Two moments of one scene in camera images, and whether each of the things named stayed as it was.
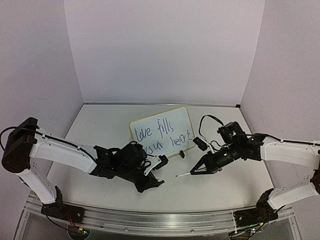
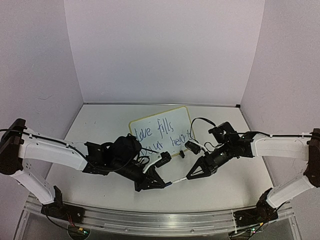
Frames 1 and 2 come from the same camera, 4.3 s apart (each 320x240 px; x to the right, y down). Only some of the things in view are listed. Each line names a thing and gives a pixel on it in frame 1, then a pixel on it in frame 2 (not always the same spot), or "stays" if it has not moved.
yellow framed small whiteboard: x=167 y=133 stays
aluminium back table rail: x=164 y=104 stays
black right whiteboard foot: x=182 y=153 stays
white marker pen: x=183 y=174 → x=181 y=179
